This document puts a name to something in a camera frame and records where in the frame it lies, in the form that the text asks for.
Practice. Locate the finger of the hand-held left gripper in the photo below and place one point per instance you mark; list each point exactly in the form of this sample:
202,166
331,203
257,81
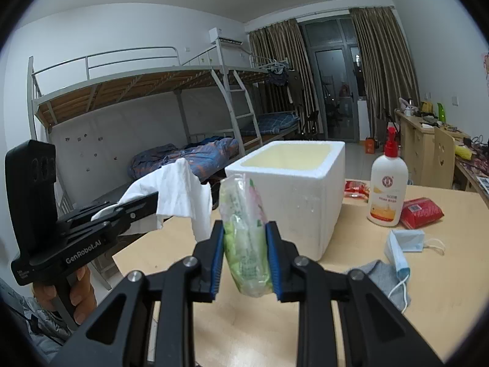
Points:
88,209
133,212

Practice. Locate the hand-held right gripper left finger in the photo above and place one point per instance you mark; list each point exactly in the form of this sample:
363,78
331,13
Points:
217,260

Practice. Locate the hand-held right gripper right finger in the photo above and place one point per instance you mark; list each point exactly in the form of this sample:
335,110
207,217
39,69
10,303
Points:
273,260

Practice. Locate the white paper tissue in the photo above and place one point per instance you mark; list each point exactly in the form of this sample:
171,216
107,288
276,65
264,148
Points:
179,187

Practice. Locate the white foam box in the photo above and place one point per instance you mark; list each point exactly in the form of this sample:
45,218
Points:
305,206

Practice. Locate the grey sock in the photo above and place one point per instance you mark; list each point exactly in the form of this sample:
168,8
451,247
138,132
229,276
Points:
378,279

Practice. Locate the light blue face mask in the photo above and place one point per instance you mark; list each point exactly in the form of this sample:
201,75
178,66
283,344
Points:
412,241
395,260

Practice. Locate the person's left hand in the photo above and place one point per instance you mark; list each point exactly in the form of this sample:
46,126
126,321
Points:
84,292

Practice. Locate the blue orange blanket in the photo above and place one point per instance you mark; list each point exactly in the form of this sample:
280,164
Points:
206,155

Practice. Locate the red snack packet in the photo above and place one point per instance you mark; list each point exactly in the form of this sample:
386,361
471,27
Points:
355,191

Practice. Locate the white metal bunk bed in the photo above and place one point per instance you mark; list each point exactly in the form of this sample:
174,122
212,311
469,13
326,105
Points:
267,65
114,84

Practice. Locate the white lotion pump bottle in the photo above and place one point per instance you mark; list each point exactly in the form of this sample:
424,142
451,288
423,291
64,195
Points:
386,198

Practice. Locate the blue plaid bedding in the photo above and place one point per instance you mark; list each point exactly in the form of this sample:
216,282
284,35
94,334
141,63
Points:
277,121

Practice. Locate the black folding chair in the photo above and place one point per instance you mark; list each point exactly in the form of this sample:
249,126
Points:
311,124

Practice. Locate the orange bag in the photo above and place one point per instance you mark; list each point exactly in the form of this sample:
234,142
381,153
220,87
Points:
370,146

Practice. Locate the red plastic packet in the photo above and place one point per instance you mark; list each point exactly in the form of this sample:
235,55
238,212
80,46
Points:
420,212

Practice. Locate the white bunk bed ladder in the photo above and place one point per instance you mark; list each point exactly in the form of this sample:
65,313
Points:
244,103

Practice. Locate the white appliance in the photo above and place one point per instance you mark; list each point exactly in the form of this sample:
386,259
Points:
363,120

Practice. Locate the dark hanging clothes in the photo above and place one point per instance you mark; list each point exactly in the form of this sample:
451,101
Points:
284,82

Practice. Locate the light wooden desk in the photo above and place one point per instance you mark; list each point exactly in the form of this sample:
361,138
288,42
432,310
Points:
416,141

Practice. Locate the glass balcony door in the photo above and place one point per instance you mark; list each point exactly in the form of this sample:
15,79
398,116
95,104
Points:
336,76

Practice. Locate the clothes hanger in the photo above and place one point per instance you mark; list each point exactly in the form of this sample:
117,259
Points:
275,65

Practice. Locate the white air conditioner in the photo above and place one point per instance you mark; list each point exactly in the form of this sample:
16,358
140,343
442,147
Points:
223,36

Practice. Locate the light wooden chair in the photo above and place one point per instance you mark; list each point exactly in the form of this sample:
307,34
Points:
443,156

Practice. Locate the brown curtain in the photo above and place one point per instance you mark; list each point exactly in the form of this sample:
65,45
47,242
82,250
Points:
279,46
386,68

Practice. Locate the yellow box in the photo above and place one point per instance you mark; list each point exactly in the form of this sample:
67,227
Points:
426,107

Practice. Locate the desk with patterned mat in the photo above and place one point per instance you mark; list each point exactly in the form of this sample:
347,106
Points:
473,176

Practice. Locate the yellow object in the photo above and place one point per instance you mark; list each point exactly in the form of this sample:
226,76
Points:
465,152

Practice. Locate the printed paper sheets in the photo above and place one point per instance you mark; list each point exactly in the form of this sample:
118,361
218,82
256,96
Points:
484,184

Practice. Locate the cartoon wall poster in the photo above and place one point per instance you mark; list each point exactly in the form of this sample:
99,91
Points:
485,72

